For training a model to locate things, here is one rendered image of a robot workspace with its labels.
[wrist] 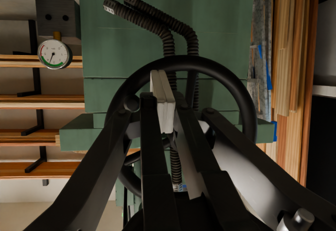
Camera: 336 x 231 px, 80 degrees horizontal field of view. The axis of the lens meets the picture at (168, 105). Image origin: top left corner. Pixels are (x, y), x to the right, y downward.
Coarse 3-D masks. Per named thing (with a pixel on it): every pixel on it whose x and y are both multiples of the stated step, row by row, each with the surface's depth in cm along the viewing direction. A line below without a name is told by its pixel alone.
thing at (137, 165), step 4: (136, 164) 92; (140, 164) 92; (136, 168) 92; (140, 168) 92; (136, 172) 92; (140, 172) 92; (140, 176) 93; (136, 196) 94; (136, 200) 94; (140, 200) 95; (136, 204) 95; (136, 208) 95
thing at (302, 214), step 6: (300, 210) 8; (306, 210) 8; (288, 216) 9; (294, 216) 8; (300, 216) 8; (306, 216) 8; (312, 216) 8; (282, 222) 8; (288, 222) 8; (294, 222) 8; (300, 222) 8; (306, 222) 8; (312, 222) 8; (282, 228) 8; (288, 228) 8; (294, 228) 8; (300, 228) 8; (306, 228) 8
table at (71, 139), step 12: (72, 120) 60; (84, 120) 61; (240, 120) 63; (264, 120) 64; (60, 132) 51; (72, 132) 52; (84, 132) 52; (96, 132) 53; (264, 132) 60; (60, 144) 52; (72, 144) 52; (84, 144) 53; (132, 144) 54
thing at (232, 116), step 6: (96, 114) 52; (102, 114) 52; (222, 114) 57; (228, 114) 57; (234, 114) 57; (96, 120) 52; (102, 120) 52; (228, 120) 57; (234, 120) 58; (96, 126) 52; (102, 126) 53
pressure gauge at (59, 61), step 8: (56, 32) 44; (48, 40) 42; (56, 40) 42; (40, 48) 42; (48, 48) 42; (56, 48) 43; (64, 48) 43; (40, 56) 42; (48, 56) 43; (56, 56) 43; (64, 56) 43; (48, 64) 43; (56, 64) 43; (64, 64) 43
